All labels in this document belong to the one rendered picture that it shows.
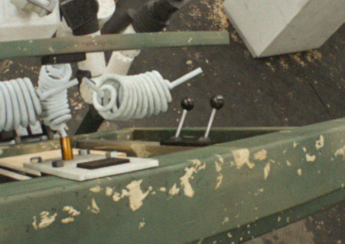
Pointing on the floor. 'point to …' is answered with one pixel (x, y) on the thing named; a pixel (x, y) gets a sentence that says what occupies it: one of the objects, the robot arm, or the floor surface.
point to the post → (89, 124)
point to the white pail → (106, 11)
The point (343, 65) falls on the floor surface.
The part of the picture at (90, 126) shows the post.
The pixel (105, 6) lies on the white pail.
